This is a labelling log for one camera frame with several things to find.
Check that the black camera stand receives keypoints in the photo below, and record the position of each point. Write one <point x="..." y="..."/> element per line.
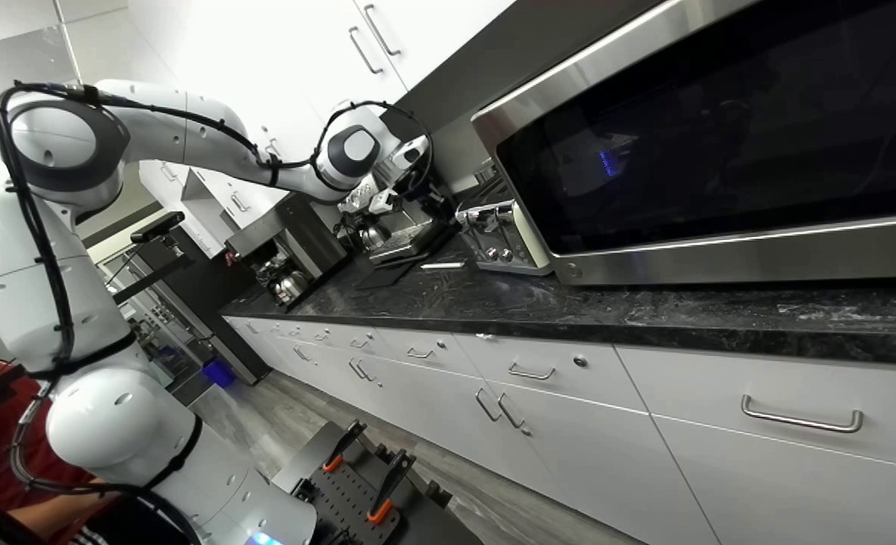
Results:
<point x="162" y="229"/>

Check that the black perforated cart plate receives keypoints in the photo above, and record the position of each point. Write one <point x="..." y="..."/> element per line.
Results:
<point x="352" y="502"/>

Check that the black clamp orange grip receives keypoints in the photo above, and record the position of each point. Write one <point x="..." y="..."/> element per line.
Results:
<point x="333" y="461"/>
<point x="381" y="513"/>

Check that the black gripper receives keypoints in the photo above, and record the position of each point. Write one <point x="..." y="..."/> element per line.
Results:
<point x="402" y="213"/>

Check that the shiny glass jar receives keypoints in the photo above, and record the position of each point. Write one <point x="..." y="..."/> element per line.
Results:
<point x="289" y="290"/>

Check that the white upper cabinets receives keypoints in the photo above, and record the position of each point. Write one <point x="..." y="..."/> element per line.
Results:
<point x="267" y="48"/>

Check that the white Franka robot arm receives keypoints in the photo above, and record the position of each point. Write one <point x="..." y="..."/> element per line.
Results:
<point x="116" y="426"/>

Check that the white cabinets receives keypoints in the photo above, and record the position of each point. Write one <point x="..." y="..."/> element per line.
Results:
<point x="267" y="48"/>
<point x="589" y="455"/>

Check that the blue glowing device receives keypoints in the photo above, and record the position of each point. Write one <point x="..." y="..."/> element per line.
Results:
<point x="219" y="374"/>

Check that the small white flat strip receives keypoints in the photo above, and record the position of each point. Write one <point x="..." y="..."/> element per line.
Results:
<point x="444" y="264"/>

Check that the bare person forearm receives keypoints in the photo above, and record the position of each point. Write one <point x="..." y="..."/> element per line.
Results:
<point x="35" y="517"/>

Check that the stainless steel microwave oven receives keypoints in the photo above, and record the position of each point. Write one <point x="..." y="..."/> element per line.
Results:
<point x="731" y="132"/>

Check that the white lower cabinets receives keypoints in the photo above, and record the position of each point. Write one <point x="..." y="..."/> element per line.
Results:
<point x="589" y="455"/>

